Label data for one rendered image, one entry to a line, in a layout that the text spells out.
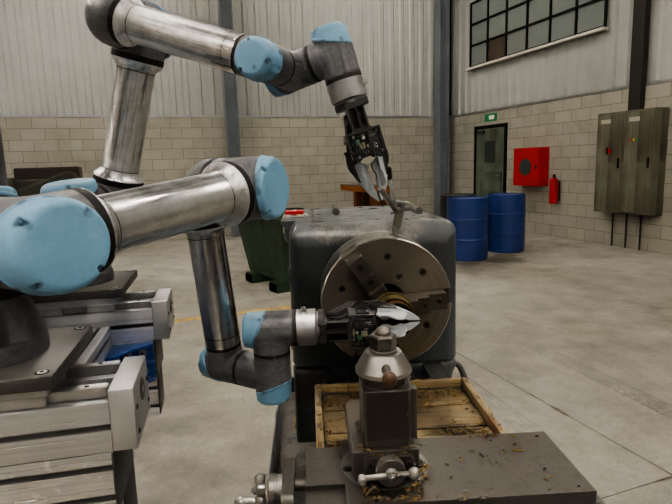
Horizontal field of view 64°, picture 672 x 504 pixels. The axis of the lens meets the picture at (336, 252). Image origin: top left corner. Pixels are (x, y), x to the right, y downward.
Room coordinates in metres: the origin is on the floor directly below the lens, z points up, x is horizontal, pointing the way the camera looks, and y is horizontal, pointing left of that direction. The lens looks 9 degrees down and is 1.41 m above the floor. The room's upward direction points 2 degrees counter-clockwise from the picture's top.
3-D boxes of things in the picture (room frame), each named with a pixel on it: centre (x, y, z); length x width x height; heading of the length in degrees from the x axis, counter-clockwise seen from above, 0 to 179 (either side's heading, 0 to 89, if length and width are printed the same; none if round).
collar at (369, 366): (0.72, -0.06, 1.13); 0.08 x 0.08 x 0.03
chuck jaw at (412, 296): (1.21, -0.21, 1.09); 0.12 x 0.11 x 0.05; 93
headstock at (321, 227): (1.69, -0.08, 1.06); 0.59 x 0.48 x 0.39; 3
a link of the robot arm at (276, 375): (1.07, 0.15, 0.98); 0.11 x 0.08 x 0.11; 60
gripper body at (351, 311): (1.05, -0.02, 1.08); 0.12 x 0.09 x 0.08; 92
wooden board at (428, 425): (1.04, -0.13, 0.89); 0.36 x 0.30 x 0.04; 93
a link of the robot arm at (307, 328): (1.06, 0.06, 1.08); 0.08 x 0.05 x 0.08; 2
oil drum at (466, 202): (7.66, -1.91, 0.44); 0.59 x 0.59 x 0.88
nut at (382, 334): (0.72, -0.06, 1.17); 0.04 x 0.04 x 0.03
